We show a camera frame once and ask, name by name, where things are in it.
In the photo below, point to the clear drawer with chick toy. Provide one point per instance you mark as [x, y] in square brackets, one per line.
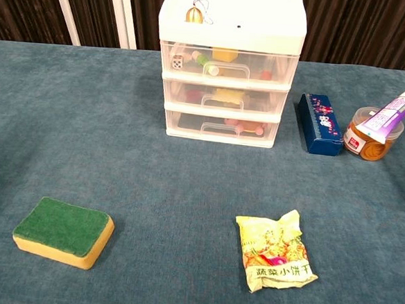
[275, 101]

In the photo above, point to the clear drawer with dice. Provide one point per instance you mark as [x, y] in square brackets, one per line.
[254, 63]

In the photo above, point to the white plastic drawer unit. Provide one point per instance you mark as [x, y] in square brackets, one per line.
[232, 22]

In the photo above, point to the blue tablecloth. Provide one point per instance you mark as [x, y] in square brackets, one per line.
[185, 192]

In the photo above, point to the pink toy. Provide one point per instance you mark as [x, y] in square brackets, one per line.
[246, 126]

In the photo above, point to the red flat toy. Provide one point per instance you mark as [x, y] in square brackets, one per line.
[193, 95]

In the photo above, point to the white dice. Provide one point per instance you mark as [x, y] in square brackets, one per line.
[177, 62]

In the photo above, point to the green white cylinder toy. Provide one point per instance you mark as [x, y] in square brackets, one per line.
[202, 58]

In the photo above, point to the yellow block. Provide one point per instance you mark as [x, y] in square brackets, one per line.
[225, 54]

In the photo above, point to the dark blue carton box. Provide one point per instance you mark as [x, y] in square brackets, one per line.
[320, 125]

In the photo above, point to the yellow green snack packet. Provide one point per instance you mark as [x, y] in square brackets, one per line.
[275, 254]

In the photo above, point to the green yellow sponge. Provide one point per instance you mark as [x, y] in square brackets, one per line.
[61, 225]

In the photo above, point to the clear jar amber contents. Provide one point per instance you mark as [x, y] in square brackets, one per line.
[373, 148]

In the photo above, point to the purple white tube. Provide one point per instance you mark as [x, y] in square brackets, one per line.
[385, 116]

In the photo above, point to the dark brown curtain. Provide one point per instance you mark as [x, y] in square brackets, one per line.
[25, 7]

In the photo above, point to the white post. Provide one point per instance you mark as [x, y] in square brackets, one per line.
[123, 14]
[64, 10]

